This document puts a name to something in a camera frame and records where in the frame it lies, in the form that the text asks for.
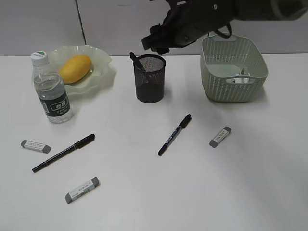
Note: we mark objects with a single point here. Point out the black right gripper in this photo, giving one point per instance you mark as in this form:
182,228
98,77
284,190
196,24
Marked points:
187,21

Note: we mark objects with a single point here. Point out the black marker pen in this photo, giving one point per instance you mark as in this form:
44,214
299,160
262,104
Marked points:
138,64
78,145
183,124

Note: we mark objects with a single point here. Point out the yellow mango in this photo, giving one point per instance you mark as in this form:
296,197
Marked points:
75,68

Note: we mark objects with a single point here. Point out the white waste paper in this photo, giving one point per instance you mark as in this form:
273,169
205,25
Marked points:
239,78

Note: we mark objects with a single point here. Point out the clear plastic water bottle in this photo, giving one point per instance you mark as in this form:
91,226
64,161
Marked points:
50,89

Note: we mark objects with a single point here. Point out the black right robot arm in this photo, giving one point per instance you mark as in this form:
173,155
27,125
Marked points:
267,10

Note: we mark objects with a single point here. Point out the black mesh pen holder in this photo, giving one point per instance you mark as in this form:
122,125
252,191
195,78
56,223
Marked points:
150,88

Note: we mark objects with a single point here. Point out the pale green wavy glass plate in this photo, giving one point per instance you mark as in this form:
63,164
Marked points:
100,61

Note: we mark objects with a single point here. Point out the pale green woven plastic basket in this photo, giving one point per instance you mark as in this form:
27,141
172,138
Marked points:
221,59

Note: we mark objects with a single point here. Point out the grey white eraser right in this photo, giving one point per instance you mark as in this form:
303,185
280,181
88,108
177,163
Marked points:
220,137

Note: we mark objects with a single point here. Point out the grey white eraser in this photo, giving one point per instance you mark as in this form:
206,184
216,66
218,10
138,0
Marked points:
82,190
220,137
36,146

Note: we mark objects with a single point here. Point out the grey white eraser front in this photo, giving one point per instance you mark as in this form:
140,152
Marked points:
82,190

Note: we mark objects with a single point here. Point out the grey white eraser far left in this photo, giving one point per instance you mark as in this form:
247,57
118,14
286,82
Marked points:
36,146

